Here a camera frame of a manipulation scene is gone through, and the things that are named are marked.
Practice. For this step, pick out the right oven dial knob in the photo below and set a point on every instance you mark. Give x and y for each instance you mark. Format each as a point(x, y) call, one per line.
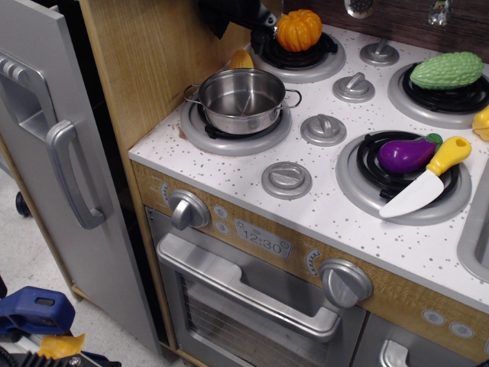
point(344, 284)

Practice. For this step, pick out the hanging metal utensil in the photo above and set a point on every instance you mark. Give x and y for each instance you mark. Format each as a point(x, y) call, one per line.
point(440, 13)

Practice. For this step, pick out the stainless steel pot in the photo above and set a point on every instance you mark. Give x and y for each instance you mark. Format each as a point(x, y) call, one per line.
point(242, 101)

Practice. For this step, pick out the grey oven door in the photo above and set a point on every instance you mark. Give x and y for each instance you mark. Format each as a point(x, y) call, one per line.
point(229, 308)

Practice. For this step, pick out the purple toy eggplant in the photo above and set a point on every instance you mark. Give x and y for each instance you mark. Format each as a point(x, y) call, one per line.
point(406, 156)

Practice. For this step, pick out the grey toy fridge door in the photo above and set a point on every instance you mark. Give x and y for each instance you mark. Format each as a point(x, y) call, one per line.
point(48, 74)

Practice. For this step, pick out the blue clamp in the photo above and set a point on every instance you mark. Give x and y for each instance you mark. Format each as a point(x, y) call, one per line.
point(36, 311)

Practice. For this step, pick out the rear left stove burner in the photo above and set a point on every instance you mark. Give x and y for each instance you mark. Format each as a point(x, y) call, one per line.
point(320, 62)

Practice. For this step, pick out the grey sink basin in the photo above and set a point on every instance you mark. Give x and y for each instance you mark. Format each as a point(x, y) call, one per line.
point(472, 249)

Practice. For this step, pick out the front right stove burner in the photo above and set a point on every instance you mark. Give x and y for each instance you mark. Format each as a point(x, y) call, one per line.
point(369, 186)

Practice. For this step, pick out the rear right stove burner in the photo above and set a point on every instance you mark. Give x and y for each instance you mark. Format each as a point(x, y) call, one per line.
point(451, 109)

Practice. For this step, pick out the hanging metal spoon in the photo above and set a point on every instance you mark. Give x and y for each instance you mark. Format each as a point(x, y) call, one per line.
point(359, 9)

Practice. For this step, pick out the oven dial knob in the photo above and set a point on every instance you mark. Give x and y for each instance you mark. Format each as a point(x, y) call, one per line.
point(187, 210)
point(344, 284)

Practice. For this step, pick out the orange toy pumpkin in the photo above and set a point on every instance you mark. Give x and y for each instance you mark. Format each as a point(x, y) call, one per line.
point(299, 30)

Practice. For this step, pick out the green toy bitter gourd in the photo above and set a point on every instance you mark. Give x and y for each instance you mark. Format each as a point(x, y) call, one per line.
point(448, 71)

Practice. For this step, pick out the oven clock display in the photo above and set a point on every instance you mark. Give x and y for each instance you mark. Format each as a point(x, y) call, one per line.
point(262, 238)

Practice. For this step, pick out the yellow toy pepper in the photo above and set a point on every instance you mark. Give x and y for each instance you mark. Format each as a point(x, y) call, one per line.
point(480, 124)

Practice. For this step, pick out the grey stovetop knob front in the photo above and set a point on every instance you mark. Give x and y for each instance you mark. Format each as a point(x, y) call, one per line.
point(286, 180)

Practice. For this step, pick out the grey lower cabinet door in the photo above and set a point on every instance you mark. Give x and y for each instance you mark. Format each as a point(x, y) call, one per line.
point(383, 343)

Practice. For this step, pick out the black caster wheel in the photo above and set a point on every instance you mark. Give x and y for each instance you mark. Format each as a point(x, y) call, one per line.
point(21, 206)

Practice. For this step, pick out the yellow tape piece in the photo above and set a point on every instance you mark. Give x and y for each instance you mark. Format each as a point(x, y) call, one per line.
point(57, 347)

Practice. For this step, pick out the grey fridge door handle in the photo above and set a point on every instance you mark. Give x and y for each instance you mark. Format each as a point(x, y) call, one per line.
point(81, 169)

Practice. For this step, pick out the yellow toy corn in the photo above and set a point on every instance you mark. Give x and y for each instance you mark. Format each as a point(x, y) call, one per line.
point(241, 59)

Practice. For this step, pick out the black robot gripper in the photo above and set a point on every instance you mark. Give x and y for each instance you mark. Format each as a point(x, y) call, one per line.
point(253, 15)

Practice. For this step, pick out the stove burner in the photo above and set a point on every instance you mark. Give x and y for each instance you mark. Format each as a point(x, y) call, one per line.
point(369, 186)
point(193, 126)
point(451, 109)
point(320, 62)

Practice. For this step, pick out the left oven dial knob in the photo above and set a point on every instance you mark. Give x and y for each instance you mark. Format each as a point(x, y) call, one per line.
point(187, 210)

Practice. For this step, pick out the front left stove burner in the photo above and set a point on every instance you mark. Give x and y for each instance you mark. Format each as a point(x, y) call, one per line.
point(193, 126)

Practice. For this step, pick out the yellow handled toy knife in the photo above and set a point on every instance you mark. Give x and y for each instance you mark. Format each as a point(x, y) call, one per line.
point(428, 186)

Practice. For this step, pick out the grey stovetop knob rear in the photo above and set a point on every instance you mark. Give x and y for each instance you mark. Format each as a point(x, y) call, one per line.
point(379, 54)

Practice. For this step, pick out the grey stovetop knob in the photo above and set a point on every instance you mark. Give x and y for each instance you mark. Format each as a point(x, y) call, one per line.
point(323, 130)
point(379, 54)
point(286, 180)
point(353, 89)

